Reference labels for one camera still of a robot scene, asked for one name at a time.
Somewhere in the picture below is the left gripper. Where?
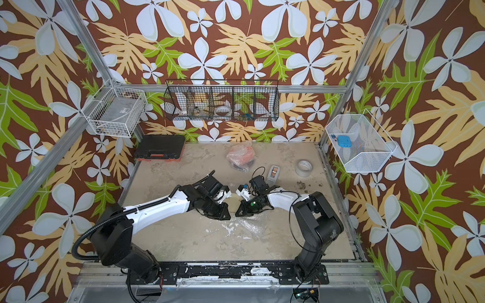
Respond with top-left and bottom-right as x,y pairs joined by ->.
202,196 -> 234,220

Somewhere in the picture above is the bubble wrap pile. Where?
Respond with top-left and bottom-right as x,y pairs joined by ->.
229,214 -> 266,234

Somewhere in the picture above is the orange dinner plate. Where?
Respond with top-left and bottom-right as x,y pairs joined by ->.
226,143 -> 256,167

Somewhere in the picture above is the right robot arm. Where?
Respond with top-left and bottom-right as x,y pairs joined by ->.
236,175 -> 344,283

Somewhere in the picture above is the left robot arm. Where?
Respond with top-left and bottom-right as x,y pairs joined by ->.
71,173 -> 231,284

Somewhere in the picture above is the grey tape dispenser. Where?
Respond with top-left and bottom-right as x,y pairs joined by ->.
266,165 -> 281,186

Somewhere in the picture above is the clear tape roll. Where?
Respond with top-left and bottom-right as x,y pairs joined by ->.
295,159 -> 313,178

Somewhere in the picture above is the black plastic case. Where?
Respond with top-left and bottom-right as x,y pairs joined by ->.
135,135 -> 186,160

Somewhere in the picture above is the blue small object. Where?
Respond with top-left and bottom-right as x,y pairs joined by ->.
337,135 -> 352,148

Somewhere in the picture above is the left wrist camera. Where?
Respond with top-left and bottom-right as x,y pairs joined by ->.
215,186 -> 232,204

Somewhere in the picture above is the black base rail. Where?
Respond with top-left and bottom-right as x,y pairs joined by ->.
151,260 -> 330,286

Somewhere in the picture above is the black wire basket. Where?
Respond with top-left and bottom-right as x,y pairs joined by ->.
162,79 -> 280,121

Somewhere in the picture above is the white wire basket right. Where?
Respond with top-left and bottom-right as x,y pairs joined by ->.
325,110 -> 398,174

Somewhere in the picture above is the white wire basket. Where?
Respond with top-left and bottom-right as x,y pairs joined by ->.
325,110 -> 398,174
82,80 -> 147,138

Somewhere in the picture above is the white wire basket left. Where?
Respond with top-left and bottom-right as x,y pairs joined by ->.
82,80 -> 147,138

